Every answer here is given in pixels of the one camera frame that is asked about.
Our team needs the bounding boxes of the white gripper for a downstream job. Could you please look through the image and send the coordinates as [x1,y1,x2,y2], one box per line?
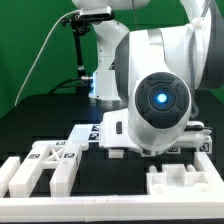
[99,109,212,155]

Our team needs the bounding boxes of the white chair seat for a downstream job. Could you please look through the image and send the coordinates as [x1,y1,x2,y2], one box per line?
[146,164,212,196]

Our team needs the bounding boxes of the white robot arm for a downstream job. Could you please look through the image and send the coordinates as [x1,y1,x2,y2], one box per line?
[72,0,224,156]

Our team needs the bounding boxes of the white small chair part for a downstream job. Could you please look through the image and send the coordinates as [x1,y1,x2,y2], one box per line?
[108,149,124,159]

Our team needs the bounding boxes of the white U-shaped fence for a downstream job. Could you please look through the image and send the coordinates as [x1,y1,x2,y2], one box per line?
[0,152,224,222]

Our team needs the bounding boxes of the white marker base plate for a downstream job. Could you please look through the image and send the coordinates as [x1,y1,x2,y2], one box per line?
[67,124,100,151]

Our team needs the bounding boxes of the black base cables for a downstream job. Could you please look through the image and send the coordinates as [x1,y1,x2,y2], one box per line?
[48,77,92,95]

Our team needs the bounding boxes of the white chair back frame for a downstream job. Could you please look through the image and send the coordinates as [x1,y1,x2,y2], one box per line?
[9,142,89,198]

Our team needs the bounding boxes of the black camera stand pole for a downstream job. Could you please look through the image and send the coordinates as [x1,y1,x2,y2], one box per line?
[61,17,90,95]

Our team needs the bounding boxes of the black camera on stand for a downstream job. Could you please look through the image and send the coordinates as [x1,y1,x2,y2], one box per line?
[74,6,114,22]

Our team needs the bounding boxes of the white camera cable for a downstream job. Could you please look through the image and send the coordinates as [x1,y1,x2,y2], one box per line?
[14,9,81,107]

